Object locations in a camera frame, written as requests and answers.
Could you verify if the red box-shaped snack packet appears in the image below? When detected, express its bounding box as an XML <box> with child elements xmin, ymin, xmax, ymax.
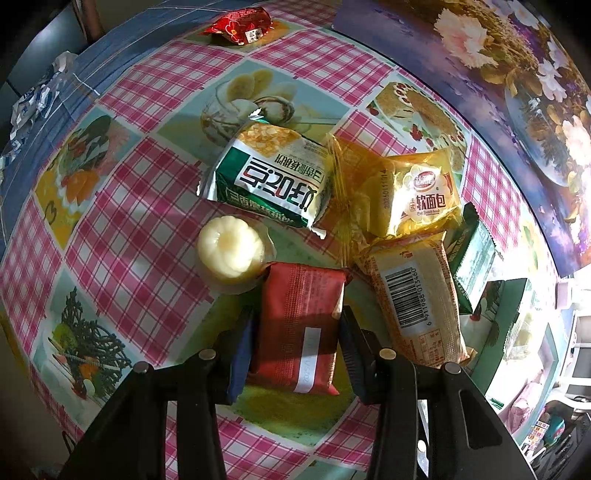
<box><xmin>249</xmin><ymin>262</ymin><xmax>349</xmax><ymax>396</ymax></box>

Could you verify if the orange barcode bread packet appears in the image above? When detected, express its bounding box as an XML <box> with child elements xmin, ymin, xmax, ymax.
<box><xmin>356</xmin><ymin>232</ymin><xmax>470</xmax><ymax>368</ymax></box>

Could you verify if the cream jelly cup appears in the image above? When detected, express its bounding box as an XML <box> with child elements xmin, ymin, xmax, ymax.
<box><xmin>195</xmin><ymin>215</ymin><xmax>276</xmax><ymax>295</ymax></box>

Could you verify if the yellow soft bread packet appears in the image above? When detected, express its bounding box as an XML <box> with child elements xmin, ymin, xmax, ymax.
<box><xmin>328</xmin><ymin>135</ymin><xmax>462</xmax><ymax>244</ymax></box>

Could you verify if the green white cracker packet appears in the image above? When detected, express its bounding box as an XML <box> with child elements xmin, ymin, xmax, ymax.
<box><xmin>197</xmin><ymin>110</ymin><xmax>335</xmax><ymax>239</ymax></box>

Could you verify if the red foil candy packet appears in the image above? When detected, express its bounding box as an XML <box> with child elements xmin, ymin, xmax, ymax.
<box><xmin>202</xmin><ymin>7</ymin><xmax>273</xmax><ymax>46</ymax></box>

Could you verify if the white tray with green rim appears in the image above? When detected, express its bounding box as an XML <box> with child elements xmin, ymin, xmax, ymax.
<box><xmin>461</xmin><ymin>278</ymin><xmax>559</xmax><ymax>444</ymax></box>

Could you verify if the pink checkered tablecloth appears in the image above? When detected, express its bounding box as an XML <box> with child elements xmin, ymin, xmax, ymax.
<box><xmin>0</xmin><ymin>0</ymin><xmax>541</xmax><ymax>480</ymax></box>

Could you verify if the colourful cube box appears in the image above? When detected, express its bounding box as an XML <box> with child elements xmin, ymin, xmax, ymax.
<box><xmin>522</xmin><ymin>413</ymin><xmax>551</xmax><ymax>457</ymax></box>

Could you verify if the floral painting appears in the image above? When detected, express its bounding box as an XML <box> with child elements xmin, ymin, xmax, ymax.
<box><xmin>334</xmin><ymin>1</ymin><xmax>590</xmax><ymax>276</ymax></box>

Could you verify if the crumpled blue white wrapper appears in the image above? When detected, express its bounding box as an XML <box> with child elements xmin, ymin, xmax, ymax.
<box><xmin>2</xmin><ymin>51</ymin><xmax>78</xmax><ymax>163</ymax></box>

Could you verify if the dark television screen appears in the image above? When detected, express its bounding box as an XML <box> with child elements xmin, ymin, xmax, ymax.
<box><xmin>1</xmin><ymin>1</ymin><xmax>88</xmax><ymax>141</ymax></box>

